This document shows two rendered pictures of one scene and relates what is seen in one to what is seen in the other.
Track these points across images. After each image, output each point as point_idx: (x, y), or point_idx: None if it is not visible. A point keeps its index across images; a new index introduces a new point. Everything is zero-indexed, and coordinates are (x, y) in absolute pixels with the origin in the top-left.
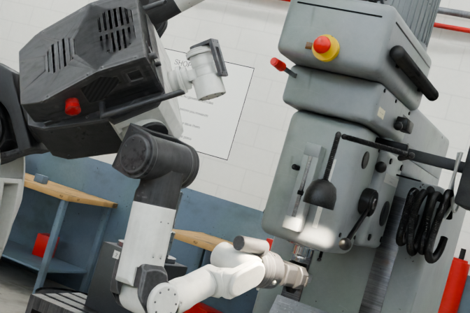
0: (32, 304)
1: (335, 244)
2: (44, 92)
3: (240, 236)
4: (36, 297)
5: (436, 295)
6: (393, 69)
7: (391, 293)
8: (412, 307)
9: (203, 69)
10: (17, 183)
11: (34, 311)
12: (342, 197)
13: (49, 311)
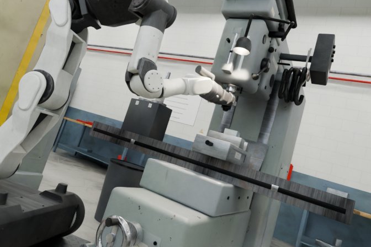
0: (94, 125)
1: (249, 79)
2: None
3: (199, 65)
4: (96, 122)
5: (293, 139)
6: None
7: (275, 126)
8: (286, 132)
9: None
10: (82, 42)
11: (95, 128)
12: (253, 54)
13: (101, 127)
